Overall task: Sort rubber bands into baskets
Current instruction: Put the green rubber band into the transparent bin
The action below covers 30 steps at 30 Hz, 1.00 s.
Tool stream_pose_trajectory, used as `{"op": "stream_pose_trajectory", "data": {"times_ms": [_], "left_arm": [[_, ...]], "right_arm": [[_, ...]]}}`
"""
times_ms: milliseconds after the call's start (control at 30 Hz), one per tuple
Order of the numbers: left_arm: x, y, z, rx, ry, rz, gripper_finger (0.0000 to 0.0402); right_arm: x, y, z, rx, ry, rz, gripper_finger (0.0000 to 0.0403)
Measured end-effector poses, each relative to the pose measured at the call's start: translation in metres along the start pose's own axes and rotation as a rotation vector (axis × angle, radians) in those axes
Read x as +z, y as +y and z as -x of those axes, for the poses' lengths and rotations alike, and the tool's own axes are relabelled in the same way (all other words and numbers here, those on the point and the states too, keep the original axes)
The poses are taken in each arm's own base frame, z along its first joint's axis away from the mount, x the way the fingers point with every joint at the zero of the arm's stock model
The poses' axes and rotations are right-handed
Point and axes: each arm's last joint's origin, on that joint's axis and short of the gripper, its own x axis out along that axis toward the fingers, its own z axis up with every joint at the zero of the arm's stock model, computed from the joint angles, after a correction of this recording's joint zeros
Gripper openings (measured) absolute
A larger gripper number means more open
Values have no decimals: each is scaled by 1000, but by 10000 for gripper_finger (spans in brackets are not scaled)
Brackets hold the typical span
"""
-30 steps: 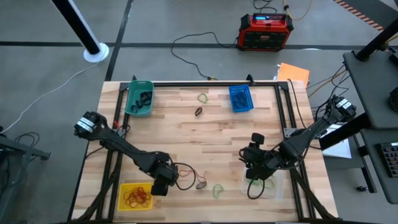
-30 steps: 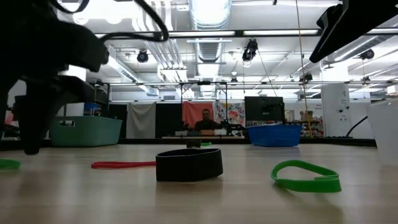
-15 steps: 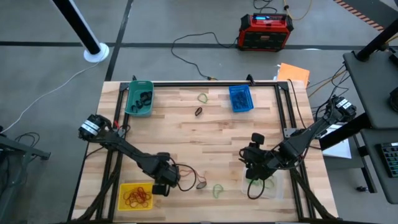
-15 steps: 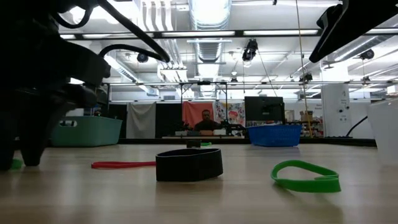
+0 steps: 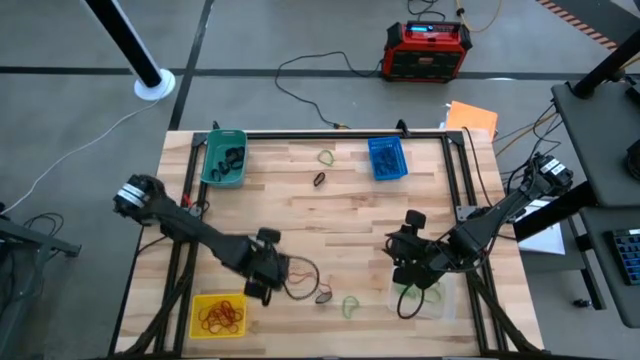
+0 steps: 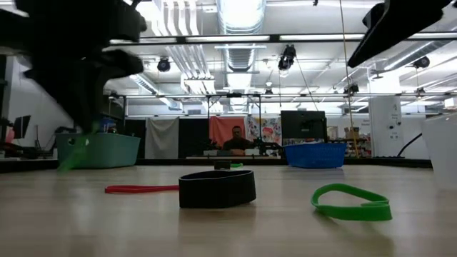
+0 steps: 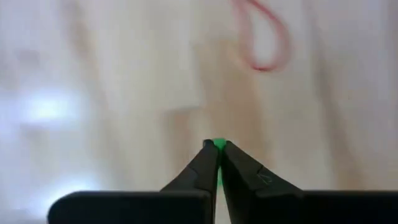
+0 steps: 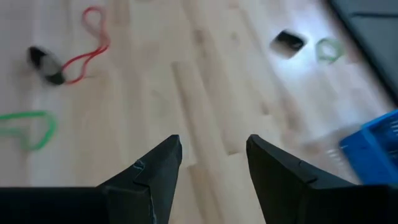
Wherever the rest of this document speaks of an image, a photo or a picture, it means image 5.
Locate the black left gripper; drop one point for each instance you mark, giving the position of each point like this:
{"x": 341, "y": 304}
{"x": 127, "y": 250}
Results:
{"x": 255, "y": 260}

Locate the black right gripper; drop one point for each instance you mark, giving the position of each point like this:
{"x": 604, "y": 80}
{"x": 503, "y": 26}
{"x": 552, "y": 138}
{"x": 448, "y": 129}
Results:
{"x": 420, "y": 257}

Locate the red rubber band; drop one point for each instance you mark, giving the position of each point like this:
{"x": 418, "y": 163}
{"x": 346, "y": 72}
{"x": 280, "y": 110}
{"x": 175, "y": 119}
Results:
{"x": 225, "y": 325}
{"x": 227, "y": 307}
{"x": 210, "y": 315}
{"x": 300, "y": 276}

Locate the black wide rubber band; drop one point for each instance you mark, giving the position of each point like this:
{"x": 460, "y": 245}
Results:
{"x": 317, "y": 299}
{"x": 226, "y": 170}
{"x": 241, "y": 159}
{"x": 316, "y": 181}
{"x": 216, "y": 175}
{"x": 236, "y": 152}
{"x": 232, "y": 164}

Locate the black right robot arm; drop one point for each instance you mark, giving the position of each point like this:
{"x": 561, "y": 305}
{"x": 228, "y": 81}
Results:
{"x": 500, "y": 215}

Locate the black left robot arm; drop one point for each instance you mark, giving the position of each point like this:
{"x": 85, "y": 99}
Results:
{"x": 190, "y": 225}

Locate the clear plastic container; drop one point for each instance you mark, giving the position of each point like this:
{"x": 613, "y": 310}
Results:
{"x": 445, "y": 310}

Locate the yellow plastic basket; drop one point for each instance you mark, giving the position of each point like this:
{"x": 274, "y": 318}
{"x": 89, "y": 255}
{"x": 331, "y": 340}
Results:
{"x": 195, "y": 300}

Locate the blue plastic basket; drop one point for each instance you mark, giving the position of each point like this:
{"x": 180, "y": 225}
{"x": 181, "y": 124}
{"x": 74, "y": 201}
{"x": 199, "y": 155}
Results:
{"x": 372, "y": 142}

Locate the black table clamp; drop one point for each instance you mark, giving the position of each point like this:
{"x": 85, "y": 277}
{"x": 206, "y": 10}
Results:
{"x": 401, "y": 126}
{"x": 216, "y": 126}

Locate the teal plastic basket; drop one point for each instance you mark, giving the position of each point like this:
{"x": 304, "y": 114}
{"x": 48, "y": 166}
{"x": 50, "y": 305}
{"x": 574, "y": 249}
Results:
{"x": 217, "y": 147}

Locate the orange paper sheet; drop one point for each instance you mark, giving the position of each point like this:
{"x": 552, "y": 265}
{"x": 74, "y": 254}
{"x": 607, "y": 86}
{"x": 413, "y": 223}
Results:
{"x": 472, "y": 120}

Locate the white paper sheet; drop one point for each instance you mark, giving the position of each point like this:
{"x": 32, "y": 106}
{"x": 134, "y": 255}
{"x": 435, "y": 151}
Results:
{"x": 547, "y": 240}

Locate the black slanted beam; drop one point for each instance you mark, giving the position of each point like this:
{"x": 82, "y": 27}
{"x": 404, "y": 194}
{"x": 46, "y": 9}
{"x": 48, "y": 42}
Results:
{"x": 560, "y": 210}

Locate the small black floor object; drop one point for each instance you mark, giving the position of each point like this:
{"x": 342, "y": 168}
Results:
{"x": 581, "y": 303}

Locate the red black power station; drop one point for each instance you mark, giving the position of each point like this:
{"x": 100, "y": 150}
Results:
{"x": 425, "y": 55}

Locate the grey keyboard desk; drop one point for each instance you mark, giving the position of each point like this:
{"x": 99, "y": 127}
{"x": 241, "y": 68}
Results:
{"x": 597, "y": 260}

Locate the white round pole base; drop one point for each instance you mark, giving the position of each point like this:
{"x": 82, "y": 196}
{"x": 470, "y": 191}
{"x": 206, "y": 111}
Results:
{"x": 165, "y": 92}

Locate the black keyboard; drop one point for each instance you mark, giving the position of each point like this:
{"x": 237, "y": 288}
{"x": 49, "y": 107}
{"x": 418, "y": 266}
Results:
{"x": 630, "y": 255}

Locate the grey metal stand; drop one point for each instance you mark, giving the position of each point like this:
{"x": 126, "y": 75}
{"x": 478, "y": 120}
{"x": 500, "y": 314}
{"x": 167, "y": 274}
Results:
{"x": 30, "y": 240}

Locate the black round desk object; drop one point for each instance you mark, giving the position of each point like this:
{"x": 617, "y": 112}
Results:
{"x": 634, "y": 166}

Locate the black floor pole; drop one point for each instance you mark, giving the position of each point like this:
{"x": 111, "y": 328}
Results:
{"x": 125, "y": 42}

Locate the black desk pole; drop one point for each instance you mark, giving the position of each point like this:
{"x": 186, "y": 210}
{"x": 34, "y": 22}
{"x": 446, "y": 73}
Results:
{"x": 605, "y": 65}

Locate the silver metal bracket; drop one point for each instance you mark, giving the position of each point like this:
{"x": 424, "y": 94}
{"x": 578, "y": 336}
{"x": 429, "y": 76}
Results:
{"x": 463, "y": 214}

